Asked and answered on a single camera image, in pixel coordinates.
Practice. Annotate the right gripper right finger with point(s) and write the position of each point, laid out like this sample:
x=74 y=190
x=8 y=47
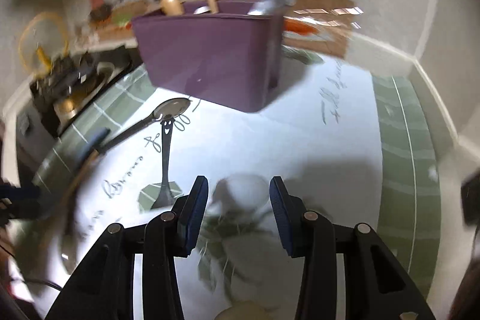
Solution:
x=308 y=235

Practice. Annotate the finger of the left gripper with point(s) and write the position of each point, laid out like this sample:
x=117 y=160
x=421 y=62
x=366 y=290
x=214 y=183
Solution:
x=20 y=202

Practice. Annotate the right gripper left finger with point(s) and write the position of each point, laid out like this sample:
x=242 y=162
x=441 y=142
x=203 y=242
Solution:
x=172 y=234

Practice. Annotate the small white spoon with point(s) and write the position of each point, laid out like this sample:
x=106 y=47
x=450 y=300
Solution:
x=247 y=191

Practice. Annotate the steel spoon black handle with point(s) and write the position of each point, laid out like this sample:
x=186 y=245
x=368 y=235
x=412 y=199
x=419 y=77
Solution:
x=167 y=110

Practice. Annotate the wooden spoon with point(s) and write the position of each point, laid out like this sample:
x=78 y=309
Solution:
x=172 y=7

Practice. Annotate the green white tablecloth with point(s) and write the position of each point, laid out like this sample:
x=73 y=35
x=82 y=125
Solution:
x=354 y=147

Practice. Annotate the black gas stove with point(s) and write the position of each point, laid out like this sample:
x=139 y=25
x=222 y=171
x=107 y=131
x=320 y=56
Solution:
x=75 y=82

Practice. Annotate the yellow rimmed glass lid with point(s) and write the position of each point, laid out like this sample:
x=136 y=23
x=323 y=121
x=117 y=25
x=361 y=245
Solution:
x=44 y=40

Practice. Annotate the purple utensil bin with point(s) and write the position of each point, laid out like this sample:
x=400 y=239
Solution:
x=230 y=58

